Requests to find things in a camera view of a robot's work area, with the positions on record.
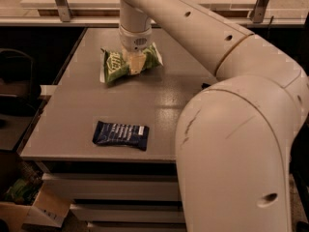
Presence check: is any metal bracket right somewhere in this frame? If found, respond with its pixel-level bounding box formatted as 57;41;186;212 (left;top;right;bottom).
249;0;269;23

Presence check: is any black chair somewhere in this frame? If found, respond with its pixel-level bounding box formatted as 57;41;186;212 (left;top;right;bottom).
0;48;42;117

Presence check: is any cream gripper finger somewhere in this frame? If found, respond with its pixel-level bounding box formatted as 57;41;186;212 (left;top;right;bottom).
122;48;146;75

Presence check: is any grey drawer cabinet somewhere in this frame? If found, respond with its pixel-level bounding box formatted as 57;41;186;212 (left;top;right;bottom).
21;29;213;232

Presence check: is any metal bracket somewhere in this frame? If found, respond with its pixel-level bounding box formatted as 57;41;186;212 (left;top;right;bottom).
55;0;71;22
249;0;269;23

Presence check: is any green jalapeno chip bag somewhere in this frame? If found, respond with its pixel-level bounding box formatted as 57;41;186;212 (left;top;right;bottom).
99;43;162;83

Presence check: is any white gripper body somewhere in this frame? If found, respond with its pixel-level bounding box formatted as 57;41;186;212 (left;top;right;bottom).
119;26;152;52

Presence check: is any metal bracket left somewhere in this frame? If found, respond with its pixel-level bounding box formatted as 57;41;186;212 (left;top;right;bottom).
55;0;71;22

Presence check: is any dark chocolate rxbar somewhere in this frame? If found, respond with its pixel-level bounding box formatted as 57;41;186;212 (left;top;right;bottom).
201;83;211;90

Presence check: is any blue rxbar blueberry bar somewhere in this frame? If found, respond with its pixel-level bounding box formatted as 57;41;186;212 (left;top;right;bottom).
93;121;150;151

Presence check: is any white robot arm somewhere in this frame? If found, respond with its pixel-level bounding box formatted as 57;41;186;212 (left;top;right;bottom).
120;0;308;232

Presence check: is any cardboard box with snacks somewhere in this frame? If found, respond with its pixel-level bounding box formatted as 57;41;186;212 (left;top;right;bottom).
0;177;70;232

